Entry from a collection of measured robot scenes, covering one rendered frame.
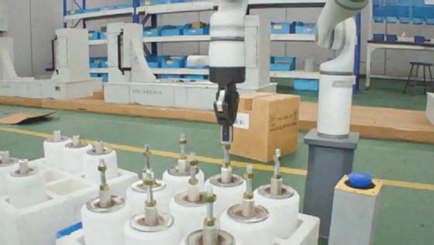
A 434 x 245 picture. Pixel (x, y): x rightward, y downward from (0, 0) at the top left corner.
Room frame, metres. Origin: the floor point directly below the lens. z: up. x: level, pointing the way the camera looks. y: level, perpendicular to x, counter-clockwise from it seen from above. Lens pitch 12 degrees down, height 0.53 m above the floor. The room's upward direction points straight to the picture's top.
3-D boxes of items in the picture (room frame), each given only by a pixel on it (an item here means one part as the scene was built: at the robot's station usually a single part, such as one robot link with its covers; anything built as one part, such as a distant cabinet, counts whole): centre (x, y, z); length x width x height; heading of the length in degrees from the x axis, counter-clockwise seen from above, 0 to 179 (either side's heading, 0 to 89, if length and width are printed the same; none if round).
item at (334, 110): (0.97, -0.33, 0.39); 0.09 x 0.09 x 0.17; 65
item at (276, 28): (5.45, -1.00, 0.90); 0.50 x 0.38 x 0.21; 155
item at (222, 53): (0.75, -0.01, 0.53); 0.11 x 0.09 x 0.06; 74
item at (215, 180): (0.74, -0.03, 0.25); 0.08 x 0.08 x 0.01
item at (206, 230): (0.48, 0.01, 0.26); 0.02 x 0.02 x 0.03
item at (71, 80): (4.00, 2.09, 0.45); 1.61 x 0.57 x 0.74; 65
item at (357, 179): (0.55, -0.24, 0.32); 0.04 x 0.04 x 0.02
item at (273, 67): (5.43, -1.00, 0.36); 0.50 x 0.38 x 0.21; 157
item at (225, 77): (0.74, -0.03, 0.46); 0.08 x 0.08 x 0.09
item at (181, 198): (0.64, 0.04, 0.25); 0.08 x 0.08 x 0.01
